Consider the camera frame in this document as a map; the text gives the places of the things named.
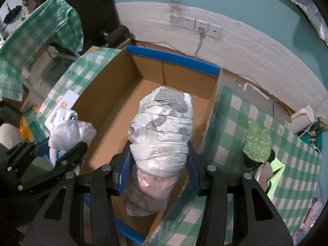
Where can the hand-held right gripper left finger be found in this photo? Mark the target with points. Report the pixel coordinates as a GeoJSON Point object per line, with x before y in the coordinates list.
{"type": "Point", "coordinates": [124, 169]}

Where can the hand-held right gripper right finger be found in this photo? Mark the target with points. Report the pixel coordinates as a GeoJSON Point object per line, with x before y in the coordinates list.
{"type": "Point", "coordinates": [193, 169]}

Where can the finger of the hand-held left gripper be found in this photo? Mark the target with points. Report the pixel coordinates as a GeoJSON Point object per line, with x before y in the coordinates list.
{"type": "Point", "coordinates": [42, 147]}
{"type": "Point", "coordinates": [73, 153]}

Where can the white plastic bag bundle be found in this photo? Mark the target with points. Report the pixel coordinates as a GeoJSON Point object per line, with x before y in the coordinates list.
{"type": "Point", "coordinates": [69, 130]}

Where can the pink plastic bundle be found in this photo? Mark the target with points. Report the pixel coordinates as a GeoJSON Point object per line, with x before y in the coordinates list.
{"type": "Point", "coordinates": [151, 187]}

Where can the white grey-dotted plastic bundle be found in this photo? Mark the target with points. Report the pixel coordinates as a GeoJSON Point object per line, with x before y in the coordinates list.
{"type": "Point", "coordinates": [161, 123]}

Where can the cardboard box with blue tape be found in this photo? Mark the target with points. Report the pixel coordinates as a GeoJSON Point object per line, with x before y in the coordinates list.
{"type": "Point", "coordinates": [112, 102]}

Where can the green sequin cloth item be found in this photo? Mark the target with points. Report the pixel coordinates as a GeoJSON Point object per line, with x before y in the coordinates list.
{"type": "Point", "coordinates": [257, 141]}

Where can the grey garment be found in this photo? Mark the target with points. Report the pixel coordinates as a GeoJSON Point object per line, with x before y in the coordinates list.
{"type": "Point", "coordinates": [265, 174]}

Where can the neon green garment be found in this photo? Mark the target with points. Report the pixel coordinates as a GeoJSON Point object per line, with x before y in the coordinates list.
{"type": "Point", "coordinates": [276, 174]}

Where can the white card with yellow icons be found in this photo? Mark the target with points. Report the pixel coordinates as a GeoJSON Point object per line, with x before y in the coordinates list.
{"type": "Point", "coordinates": [65, 102]}

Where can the green checkered tablecloth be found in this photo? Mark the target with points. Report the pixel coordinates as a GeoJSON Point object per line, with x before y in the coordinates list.
{"type": "Point", "coordinates": [230, 123]}

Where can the green checkered box flap cover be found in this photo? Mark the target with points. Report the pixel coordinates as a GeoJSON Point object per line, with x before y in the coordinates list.
{"type": "Point", "coordinates": [84, 69]}

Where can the white tape strip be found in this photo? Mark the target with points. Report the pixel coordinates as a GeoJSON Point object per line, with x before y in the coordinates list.
{"type": "Point", "coordinates": [255, 89]}

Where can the green checkered plastic sheet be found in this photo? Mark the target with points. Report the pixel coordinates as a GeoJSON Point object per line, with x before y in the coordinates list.
{"type": "Point", "coordinates": [38, 30]}

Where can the white plastic device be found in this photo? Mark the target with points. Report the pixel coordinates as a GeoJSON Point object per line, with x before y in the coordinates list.
{"type": "Point", "coordinates": [299, 117]}

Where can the red and white printed item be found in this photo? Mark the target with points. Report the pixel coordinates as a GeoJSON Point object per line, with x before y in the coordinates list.
{"type": "Point", "coordinates": [310, 217]}

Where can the black cylindrical device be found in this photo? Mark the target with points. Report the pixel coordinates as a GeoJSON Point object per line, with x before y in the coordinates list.
{"type": "Point", "coordinates": [115, 34]}

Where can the black cloth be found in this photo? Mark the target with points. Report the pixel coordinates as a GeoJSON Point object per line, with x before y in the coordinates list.
{"type": "Point", "coordinates": [94, 2]}

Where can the silver foil sheet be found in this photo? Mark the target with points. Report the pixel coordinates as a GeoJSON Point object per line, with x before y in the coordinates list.
{"type": "Point", "coordinates": [314, 12]}

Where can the white wall socket with plug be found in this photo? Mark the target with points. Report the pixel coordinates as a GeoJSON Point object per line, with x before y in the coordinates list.
{"type": "Point", "coordinates": [202, 25]}

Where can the white double wall socket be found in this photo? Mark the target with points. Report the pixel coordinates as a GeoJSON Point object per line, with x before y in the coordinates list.
{"type": "Point", "coordinates": [182, 21]}

